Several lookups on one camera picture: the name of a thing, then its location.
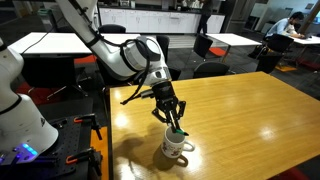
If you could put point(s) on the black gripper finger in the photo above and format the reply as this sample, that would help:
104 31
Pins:
180 110
161 116

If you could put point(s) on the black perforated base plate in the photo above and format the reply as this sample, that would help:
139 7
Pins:
71 140

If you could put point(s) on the white printed mug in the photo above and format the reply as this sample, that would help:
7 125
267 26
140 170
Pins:
171 146

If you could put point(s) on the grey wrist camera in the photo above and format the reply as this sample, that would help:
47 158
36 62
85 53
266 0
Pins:
147 94

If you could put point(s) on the white cabinet row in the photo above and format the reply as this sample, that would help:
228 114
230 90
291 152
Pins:
150 21

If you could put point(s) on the standing person in dark clothes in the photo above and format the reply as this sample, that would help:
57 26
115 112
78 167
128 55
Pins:
205 16

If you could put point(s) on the white board panel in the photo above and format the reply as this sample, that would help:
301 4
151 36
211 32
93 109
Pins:
258 10

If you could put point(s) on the wooden pillar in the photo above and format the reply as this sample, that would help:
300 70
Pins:
311 15

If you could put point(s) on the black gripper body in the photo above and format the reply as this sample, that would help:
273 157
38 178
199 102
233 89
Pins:
165 94

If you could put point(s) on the large white table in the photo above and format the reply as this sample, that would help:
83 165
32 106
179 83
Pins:
60 43

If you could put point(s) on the green bin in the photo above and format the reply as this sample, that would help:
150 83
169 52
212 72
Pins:
45 18

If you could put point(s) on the seated person in light shirt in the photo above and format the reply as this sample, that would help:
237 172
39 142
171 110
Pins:
281 26

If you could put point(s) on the green pen with black tip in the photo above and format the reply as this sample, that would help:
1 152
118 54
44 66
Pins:
180 132

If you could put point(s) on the dark tall cabinet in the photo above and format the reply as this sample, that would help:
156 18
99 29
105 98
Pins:
238 15

